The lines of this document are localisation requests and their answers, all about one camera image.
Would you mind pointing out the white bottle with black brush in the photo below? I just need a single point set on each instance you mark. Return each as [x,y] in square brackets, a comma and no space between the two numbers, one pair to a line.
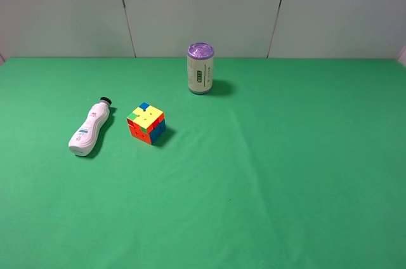
[84,139]

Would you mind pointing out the purple-lidded white cylinder can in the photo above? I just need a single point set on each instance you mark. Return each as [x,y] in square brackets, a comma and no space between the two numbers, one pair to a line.
[200,64]

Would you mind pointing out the multicoloured puzzle cube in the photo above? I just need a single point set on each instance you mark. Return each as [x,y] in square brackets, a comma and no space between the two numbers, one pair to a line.
[146,123]

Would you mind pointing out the green table cloth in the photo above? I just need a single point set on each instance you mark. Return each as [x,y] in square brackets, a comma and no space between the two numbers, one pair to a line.
[285,164]

